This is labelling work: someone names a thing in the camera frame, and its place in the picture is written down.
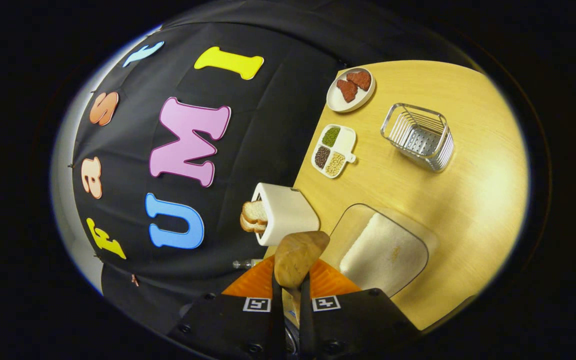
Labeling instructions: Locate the white divided grain dish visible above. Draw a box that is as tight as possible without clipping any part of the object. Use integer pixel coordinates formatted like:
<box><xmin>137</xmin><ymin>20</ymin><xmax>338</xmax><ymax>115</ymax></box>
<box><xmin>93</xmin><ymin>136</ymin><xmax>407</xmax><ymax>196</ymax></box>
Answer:
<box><xmin>311</xmin><ymin>124</ymin><xmax>357</xmax><ymax>179</ymax></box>

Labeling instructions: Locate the clear chopstick holder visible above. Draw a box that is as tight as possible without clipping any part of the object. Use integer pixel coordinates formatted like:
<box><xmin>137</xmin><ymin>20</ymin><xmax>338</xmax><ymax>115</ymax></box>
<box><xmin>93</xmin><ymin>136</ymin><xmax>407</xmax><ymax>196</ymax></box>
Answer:
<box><xmin>380</xmin><ymin>102</ymin><xmax>455</xmax><ymax>173</ymax></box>

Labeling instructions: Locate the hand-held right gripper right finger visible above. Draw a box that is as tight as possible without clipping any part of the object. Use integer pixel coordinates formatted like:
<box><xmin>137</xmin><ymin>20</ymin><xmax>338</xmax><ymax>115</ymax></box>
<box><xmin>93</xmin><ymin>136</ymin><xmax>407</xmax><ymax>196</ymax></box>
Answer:
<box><xmin>299</xmin><ymin>257</ymin><xmax>421</xmax><ymax>360</ymax></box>

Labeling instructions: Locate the white toaster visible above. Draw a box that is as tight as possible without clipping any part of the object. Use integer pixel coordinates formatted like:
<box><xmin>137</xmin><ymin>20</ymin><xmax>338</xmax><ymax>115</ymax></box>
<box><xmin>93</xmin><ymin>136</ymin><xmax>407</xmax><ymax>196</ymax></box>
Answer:
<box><xmin>251</xmin><ymin>182</ymin><xmax>320</xmax><ymax>247</ymax></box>

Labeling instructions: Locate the wooden spoon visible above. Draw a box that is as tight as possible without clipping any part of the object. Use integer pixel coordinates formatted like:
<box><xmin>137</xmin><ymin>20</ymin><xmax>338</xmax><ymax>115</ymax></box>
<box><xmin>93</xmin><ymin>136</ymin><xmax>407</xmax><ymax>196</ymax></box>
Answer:
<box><xmin>274</xmin><ymin>230</ymin><xmax>331</xmax><ymax>311</ymax></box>

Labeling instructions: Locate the round white plate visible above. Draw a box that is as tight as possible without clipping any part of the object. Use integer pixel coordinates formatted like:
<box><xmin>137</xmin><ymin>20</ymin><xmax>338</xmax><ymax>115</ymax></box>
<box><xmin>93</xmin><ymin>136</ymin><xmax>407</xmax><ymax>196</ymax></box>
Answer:
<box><xmin>326</xmin><ymin>67</ymin><xmax>376</xmax><ymax>113</ymax></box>

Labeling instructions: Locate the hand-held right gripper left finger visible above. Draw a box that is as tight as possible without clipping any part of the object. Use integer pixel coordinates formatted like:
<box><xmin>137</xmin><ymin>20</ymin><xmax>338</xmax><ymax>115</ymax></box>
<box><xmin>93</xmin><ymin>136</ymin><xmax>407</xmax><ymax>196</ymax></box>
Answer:
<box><xmin>168</xmin><ymin>255</ymin><xmax>286</xmax><ymax>360</ymax></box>

